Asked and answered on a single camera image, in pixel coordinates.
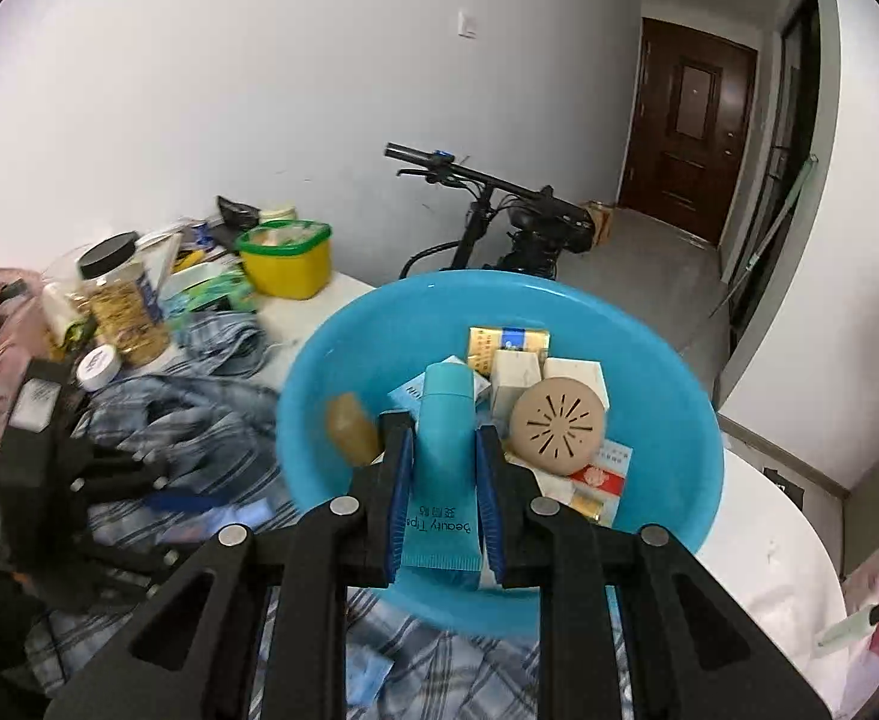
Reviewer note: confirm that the teal tube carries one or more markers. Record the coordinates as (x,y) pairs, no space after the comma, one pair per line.
(445,465)

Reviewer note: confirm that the white jar blue label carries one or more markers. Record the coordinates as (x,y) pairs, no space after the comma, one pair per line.
(99,367)

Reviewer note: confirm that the shiny gold pack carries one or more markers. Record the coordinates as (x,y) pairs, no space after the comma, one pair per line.
(591,506)

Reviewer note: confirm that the red white pack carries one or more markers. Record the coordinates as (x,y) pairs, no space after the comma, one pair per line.
(603,474)

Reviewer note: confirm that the blue plaid shirt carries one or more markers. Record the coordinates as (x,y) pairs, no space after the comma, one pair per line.
(207,405)

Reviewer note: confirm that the cardboard box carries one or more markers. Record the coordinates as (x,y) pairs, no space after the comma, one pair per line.
(601,222)

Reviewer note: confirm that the pale green tube black cap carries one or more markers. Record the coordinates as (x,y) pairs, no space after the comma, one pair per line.
(852,626)

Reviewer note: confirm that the light blue pouch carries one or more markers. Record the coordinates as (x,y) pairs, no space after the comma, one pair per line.
(368,671)

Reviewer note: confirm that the amber plastic box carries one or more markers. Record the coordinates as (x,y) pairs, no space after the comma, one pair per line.
(351,427)

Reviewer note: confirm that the white blue flat box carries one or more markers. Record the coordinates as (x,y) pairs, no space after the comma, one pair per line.
(408,394)

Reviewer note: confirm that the dark brown door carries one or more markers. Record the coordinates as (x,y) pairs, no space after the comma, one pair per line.
(683,127)

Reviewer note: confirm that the black bicycle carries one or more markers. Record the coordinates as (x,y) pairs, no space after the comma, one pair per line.
(514,217)

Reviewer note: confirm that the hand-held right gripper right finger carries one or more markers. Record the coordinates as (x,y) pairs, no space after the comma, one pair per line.
(489,499)

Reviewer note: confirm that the round beige disc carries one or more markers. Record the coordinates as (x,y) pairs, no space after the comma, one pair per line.
(559,424)

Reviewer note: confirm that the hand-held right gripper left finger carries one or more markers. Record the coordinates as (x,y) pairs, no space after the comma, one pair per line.
(402,499)

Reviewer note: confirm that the blue plastic basin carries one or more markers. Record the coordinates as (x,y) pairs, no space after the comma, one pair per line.
(672,450)

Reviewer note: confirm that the cereal jar black lid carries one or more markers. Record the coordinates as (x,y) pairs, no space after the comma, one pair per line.
(120,307)

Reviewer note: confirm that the yellow container green lid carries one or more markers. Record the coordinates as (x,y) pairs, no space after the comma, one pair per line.
(285,259)

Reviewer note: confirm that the white light switch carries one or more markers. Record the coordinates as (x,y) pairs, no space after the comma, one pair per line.
(468,24)

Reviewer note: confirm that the small white box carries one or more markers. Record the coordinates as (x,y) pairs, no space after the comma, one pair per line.
(578,375)
(518,382)

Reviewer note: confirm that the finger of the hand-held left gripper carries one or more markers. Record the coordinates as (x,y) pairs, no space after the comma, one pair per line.
(147,555)
(139,476)

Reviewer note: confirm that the black plastic bag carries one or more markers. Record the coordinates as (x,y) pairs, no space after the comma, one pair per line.
(238,211)

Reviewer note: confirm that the gold yellow pack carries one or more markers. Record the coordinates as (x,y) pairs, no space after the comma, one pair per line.
(510,349)

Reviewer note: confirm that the green floral tissue box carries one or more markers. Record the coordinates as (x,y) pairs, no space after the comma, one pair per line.
(210,292)

